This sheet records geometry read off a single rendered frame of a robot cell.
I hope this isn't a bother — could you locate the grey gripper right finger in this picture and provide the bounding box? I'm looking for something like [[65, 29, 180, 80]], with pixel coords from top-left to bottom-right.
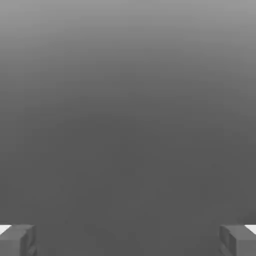
[[218, 224, 256, 256]]

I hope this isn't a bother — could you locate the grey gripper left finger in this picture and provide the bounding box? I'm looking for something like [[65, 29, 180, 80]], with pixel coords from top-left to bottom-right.
[[0, 224, 38, 256]]

